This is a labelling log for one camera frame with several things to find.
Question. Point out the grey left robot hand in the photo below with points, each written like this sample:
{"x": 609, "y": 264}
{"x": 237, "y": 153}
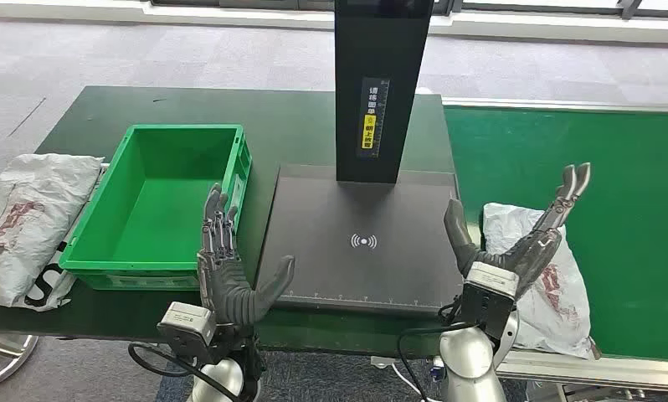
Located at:
{"x": 223, "y": 288}

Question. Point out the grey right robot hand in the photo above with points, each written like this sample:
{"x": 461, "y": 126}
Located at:
{"x": 533, "y": 252}

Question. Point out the white parcel bag red print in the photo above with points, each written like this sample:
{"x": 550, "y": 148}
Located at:
{"x": 561, "y": 322}

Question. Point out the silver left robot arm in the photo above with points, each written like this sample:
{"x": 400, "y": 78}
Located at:
{"x": 223, "y": 380}

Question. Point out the green conveyor belt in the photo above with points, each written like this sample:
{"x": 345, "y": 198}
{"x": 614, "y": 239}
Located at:
{"x": 617, "y": 166}

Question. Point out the white parcel with black letters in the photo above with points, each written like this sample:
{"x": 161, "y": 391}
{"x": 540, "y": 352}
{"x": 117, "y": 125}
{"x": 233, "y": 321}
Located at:
{"x": 51, "y": 288}

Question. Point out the crumpled white red-print parcel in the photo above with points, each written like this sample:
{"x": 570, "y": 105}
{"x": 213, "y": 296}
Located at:
{"x": 34, "y": 222}

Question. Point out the green plastic crate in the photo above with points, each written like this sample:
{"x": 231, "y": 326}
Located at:
{"x": 162, "y": 211}

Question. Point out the dark green table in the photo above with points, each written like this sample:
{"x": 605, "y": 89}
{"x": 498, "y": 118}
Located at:
{"x": 289, "y": 127}

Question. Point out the white power block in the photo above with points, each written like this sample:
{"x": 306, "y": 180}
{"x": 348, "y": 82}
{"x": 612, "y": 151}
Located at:
{"x": 382, "y": 363}

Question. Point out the black yellow column label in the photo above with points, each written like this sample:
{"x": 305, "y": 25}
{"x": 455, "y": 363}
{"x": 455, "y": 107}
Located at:
{"x": 369, "y": 133}

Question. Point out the black scanner column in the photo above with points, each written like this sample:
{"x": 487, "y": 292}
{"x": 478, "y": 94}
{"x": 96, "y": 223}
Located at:
{"x": 356, "y": 55}

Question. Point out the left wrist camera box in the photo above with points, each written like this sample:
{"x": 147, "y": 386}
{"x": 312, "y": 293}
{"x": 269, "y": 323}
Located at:
{"x": 187, "y": 324}

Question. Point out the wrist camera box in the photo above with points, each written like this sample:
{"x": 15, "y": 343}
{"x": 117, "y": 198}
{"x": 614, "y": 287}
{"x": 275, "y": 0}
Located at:
{"x": 187, "y": 324}
{"x": 489, "y": 299}

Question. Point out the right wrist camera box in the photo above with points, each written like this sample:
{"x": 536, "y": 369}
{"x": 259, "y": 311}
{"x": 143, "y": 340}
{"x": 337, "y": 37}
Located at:
{"x": 489, "y": 299}

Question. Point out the black scanner base plate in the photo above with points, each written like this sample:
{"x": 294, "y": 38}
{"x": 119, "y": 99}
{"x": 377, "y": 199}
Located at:
{"x": 323, "y": 266}

